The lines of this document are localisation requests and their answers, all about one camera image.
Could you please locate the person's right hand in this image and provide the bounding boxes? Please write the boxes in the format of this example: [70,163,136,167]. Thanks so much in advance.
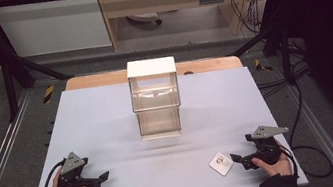
[249,140,294,182]

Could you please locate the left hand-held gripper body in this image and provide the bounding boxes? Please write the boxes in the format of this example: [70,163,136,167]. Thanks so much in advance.
[53,147,102,187]

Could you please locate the black floor cables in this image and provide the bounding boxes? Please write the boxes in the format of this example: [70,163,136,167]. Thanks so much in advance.
[250,33,333,187]

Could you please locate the clear white-topped drawer cabinet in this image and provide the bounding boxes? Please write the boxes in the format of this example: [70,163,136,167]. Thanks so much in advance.
[124,54,188,144]

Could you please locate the office chair base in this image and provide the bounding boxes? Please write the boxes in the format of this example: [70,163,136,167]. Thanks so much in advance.
[126,9,165,31]

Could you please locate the yellow black tape mark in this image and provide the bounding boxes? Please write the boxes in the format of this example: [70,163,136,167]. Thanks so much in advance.
[40,84,57,105]

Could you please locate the hanging cable bundle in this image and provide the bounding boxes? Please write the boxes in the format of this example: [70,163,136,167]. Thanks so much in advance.
[228,0,278,38]

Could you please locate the white cabinet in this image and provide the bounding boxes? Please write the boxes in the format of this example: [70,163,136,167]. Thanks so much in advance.
[0,0,113,64]

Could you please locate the clear plastic drawer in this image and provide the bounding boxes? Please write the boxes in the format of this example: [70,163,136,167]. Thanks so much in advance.
[136,105,183,138]
[128,71,182,114]

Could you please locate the wooden table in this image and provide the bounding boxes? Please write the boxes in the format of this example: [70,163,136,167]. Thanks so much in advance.
[63,50,244,96]

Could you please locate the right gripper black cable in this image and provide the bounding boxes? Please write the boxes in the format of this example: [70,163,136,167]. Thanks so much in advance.
[277,140,301,181]

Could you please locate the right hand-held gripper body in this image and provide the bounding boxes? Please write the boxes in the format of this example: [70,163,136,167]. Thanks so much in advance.
[243,121,295,168]

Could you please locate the small white printed packet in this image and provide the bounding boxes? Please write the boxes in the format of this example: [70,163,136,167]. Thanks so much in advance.
[206,149,237,180]

